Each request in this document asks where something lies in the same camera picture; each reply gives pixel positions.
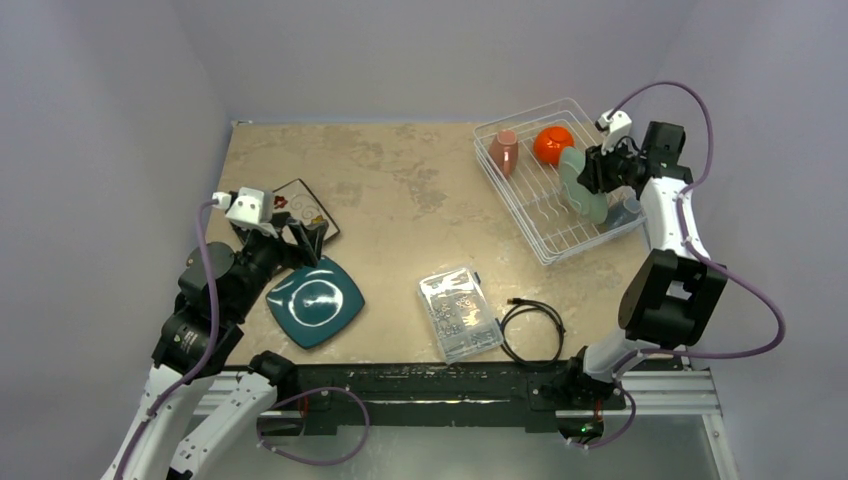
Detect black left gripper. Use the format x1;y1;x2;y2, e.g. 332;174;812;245
229;210;327;318

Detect light blue flower plate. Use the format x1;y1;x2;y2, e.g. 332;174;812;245
558;147;609;225

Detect square white floral plate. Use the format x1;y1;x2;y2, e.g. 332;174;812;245
271;179;340;258

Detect grey coffee mug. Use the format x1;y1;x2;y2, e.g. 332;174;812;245
602;196;642;230

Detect orange cup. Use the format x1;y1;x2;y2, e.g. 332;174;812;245
533;125;575;167

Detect teal square plate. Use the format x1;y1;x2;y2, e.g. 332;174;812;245
265;256;365;350

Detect pink floral mug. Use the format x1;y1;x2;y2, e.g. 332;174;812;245
488;129;519;178

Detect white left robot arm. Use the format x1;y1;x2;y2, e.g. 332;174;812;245
104;215;328;479

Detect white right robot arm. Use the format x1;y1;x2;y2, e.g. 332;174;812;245
539;121;728;407

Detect clear plastic screw box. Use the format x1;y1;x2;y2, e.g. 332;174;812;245
418;266;504;365

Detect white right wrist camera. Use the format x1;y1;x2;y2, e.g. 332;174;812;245
595;110;633;154

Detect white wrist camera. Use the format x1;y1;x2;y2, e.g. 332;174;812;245
595;110;633;154
211;187;279;238

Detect white wire dish rack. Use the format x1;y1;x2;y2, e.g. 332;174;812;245
473;97;648;265

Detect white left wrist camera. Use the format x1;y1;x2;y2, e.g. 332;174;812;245
211;187;279;238

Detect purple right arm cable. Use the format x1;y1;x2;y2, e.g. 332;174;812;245
566;81;788;452

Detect black usb cable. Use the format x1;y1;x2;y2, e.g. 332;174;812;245
498;298;566;368

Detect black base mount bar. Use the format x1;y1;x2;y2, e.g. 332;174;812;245
258;361;627;441

